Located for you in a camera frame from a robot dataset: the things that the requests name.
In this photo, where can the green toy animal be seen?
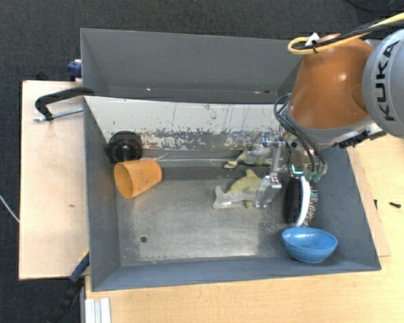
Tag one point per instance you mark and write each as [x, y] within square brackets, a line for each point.
[245, 183]

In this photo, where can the orange plastic cup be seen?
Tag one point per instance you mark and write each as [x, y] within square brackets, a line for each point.
[138, 178]

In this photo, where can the pale wood board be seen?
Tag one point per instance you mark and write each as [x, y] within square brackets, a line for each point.
[52, 187]

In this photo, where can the blue bowl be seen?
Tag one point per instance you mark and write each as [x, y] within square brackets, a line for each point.
[308, 246]

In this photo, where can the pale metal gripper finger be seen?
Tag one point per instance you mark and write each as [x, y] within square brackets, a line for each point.
[268, 192]
[258, 152]

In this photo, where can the grey metal bin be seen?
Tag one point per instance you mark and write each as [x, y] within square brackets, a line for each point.
[188, 220]

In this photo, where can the small black screw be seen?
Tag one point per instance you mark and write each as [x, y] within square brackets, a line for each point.
[395, 205]

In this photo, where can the black round roll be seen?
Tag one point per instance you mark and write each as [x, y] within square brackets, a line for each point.
[124, 148]

